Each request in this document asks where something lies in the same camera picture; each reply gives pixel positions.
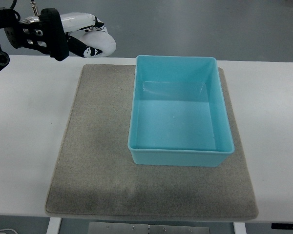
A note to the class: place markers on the blue plastic box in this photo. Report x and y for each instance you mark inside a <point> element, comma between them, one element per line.
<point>179,115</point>

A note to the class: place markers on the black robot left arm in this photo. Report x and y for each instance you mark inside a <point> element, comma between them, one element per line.
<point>25,33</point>

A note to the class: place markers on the black control panel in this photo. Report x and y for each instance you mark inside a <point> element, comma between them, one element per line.
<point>282,226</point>

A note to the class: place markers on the white table leg left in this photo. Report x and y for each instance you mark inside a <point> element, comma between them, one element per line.
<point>54,225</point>

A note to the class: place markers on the grey felt mat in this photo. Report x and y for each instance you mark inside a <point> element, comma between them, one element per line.
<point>95,176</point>

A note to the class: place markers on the white table leg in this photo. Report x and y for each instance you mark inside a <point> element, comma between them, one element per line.
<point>239,228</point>
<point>54,225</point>

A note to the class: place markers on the white table leg right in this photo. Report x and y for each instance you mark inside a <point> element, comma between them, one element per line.
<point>239,228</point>

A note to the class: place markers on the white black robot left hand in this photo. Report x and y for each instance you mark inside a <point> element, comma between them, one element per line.
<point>62,32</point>

